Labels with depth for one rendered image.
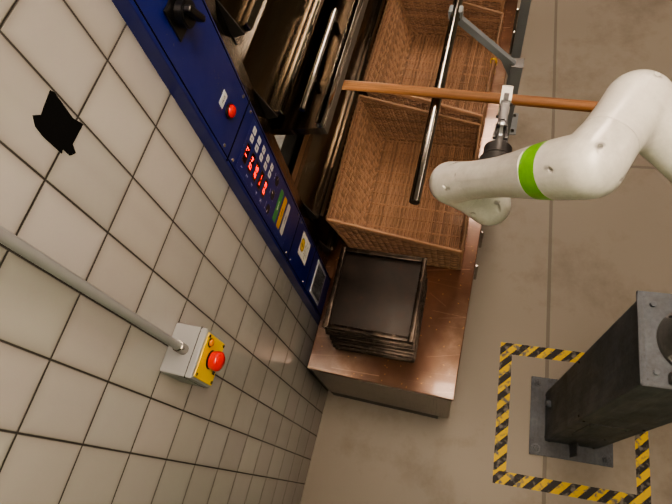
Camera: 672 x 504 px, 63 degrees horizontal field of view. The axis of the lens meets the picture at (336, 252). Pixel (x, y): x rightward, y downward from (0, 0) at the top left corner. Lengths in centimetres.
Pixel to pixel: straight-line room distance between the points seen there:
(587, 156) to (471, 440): 168
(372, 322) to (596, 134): 93
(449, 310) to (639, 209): 130
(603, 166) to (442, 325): 109
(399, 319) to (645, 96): 94
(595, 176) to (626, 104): 15
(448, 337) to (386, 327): 34
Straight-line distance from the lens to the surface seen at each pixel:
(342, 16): 162
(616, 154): 105
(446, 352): 196
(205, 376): 113
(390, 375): 194
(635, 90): 113
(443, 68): 178
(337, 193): 194
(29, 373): 85
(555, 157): 106
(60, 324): 86
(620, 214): 295
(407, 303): 172
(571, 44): 355
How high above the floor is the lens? 248
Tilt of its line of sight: 63 degrees down
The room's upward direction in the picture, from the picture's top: 21 degrees counter-clockwise
